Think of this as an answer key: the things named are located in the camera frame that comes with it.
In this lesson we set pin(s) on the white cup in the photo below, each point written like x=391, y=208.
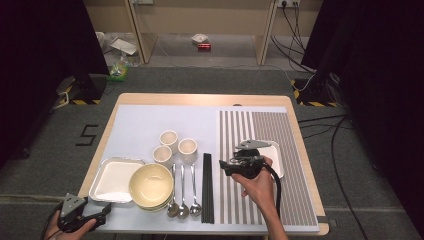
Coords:
x=168, y=138
x=162, y=156
x=187, y=148

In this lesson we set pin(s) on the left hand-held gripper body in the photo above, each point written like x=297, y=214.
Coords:
x=74, y=208

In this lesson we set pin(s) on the white table sheet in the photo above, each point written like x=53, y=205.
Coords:
x=150, y=120

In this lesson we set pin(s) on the person's left hand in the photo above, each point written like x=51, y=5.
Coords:
x=53, y=230

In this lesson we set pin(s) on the white flat box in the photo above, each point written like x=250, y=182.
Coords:
x=124, y=46

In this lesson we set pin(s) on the dark tape piece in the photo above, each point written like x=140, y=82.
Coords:
x=321, y=219

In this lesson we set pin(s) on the striped grey placemat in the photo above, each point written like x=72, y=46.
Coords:
x=293, y=126

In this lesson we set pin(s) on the red box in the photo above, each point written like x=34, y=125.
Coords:
x=204, y=46

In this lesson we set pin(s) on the white square tray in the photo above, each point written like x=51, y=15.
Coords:
x=275, y=156
x=111, y=181

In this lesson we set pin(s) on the cream bowl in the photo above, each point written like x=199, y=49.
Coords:
x=150, y=185

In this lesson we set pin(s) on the white packet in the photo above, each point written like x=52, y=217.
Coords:
x=200, y=38

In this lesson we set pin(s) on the black curtain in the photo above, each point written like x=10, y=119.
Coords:
x=33, y=66
x=383, y=83

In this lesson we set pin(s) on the person's right hand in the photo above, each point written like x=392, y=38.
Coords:
x=260, y=188

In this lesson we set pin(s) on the row of black chopsticks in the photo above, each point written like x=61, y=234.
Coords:
x=207, y=186

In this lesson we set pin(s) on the metal spoon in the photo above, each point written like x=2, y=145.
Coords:
x=183, y=211
x=195, y=209
x=172, y=210

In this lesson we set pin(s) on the green packet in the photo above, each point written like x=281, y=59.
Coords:
x=117, y=72

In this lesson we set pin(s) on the green bowl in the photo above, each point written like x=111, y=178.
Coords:
x=154, y=208

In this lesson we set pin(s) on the white wall socket with plugs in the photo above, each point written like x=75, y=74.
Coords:
x=288, y=2

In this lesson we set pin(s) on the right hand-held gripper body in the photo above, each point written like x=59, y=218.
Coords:
x=250, y=165

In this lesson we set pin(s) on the black stand base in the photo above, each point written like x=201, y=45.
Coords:
x=90, y=86
x=316, y=93

